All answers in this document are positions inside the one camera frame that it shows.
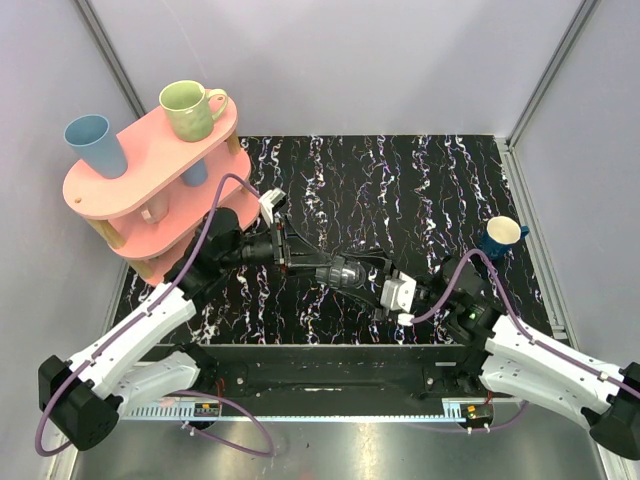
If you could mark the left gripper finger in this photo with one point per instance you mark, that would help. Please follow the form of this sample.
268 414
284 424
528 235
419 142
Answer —
305 271
304 254

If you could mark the green ceramic mug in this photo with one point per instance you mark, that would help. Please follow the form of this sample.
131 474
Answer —
191 109

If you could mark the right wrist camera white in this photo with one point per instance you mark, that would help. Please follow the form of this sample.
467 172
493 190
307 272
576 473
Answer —
397 297

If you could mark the small blue cup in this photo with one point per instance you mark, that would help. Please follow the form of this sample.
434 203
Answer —
195 175

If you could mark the clear elbow pipe fitting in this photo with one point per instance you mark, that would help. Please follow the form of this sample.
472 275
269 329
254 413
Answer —
353 274

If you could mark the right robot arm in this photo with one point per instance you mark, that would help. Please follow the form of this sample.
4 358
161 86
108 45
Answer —
505 354

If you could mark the pale pink mug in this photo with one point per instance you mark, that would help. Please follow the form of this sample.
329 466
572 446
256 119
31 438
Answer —
155 209

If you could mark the dark blue mug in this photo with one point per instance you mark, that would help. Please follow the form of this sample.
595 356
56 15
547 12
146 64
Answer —
500 235

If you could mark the black marble pattern mat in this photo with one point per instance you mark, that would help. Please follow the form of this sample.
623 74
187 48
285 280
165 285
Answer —
420 198

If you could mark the pink three-tier wooden shelf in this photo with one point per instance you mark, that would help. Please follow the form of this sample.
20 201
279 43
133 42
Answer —
156 160

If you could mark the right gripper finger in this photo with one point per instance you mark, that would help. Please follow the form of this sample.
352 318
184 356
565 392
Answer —
364 297
375 257

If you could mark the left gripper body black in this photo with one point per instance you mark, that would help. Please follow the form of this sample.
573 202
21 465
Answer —
281 245

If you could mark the light blue plastic cup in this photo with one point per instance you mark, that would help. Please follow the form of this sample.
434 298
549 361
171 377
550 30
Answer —
93 140

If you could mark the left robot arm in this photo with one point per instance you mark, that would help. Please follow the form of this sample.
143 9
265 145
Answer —
86 395

